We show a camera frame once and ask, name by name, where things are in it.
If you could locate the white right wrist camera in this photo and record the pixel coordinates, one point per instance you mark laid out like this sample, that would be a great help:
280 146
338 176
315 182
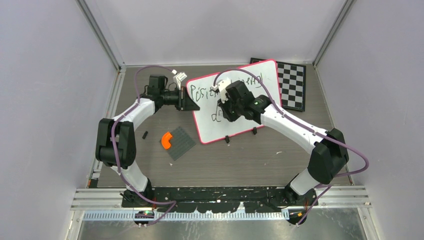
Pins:
220 88

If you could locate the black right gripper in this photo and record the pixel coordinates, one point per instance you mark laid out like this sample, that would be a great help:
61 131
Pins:
232 117

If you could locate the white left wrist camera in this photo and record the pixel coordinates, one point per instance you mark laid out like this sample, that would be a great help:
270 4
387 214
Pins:
178 77

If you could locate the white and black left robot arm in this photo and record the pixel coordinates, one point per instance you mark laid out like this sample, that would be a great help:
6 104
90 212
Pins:
116 143

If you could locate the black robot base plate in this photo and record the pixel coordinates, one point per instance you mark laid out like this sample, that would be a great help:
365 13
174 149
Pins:
254 199

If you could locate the grey studded base plate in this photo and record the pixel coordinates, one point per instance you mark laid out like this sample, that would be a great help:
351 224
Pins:
180 143

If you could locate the white board with pink frame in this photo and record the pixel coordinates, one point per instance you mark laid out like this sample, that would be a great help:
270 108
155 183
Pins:
210 124

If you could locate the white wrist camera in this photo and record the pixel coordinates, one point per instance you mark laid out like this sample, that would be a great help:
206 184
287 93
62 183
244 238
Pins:
178 77
220 88

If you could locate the black and white checkerboard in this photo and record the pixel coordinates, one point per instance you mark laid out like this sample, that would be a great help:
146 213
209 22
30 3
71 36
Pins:
291 83

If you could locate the orange curved pipe piece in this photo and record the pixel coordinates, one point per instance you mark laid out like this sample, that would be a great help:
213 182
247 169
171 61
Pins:
166 140

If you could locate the aluminium frame rail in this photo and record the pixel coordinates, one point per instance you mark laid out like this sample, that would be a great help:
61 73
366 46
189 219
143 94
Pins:
105 204

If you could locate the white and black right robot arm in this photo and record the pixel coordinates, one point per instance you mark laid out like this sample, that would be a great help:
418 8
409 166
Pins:
326 148

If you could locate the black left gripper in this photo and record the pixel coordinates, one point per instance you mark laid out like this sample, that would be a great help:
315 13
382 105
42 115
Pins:
185 103

